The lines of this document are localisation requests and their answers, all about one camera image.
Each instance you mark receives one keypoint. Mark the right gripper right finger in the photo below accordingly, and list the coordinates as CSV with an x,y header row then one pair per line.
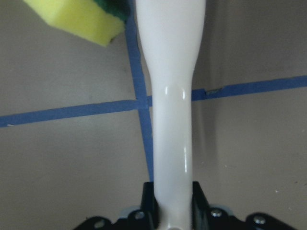
x,y
207,217

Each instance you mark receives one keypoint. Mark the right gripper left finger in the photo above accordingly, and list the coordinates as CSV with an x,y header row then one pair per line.
x,y
144,218

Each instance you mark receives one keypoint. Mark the beige hand brush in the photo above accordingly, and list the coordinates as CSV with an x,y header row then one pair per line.
x,y
170,34

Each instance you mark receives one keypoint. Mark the yellow green sponge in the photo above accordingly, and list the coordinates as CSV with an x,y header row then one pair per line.
x,y
97,21

